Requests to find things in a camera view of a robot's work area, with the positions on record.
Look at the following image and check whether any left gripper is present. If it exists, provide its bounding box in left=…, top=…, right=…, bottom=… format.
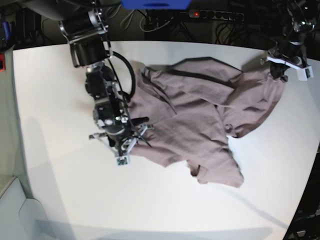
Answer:
left=260, top=48, right=307, bottom=82

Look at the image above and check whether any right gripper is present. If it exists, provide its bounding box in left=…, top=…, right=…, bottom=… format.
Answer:
left=89, top=116, right=153, bottom=157

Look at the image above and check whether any mauve t-shirt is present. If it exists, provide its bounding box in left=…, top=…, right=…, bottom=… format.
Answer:
left=129, top=57, right=287, bottom=188

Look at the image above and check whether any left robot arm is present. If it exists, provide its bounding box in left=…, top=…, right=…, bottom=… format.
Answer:
left=260, top=0, right=320, bottom=81

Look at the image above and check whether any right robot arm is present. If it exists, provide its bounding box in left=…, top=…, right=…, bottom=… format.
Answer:
left=18, top=0, right=153, bottom=164

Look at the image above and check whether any black power strip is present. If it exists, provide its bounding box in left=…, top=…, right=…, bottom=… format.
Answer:
left=188, top=9, right=245, bottom=22

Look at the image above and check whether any red clamp at table edge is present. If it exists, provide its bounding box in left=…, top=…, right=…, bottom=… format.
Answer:
left=0, top=54, right=6, bottom=72

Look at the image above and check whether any blue box overhead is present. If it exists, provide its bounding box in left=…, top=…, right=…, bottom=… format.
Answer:
left=120, top=0, right=191, bottom=10

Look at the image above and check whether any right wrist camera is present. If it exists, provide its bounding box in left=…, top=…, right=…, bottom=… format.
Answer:
left=115, top=155, right=130, bottom=166

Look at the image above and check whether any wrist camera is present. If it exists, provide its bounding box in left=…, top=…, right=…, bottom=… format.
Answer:
left=115, top=155, right=130, bottom=166
left=297, top=65, right=314, bottom=81

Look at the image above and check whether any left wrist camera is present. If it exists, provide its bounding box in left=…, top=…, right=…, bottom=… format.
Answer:
left=297, top=65, right=314, bottom=81

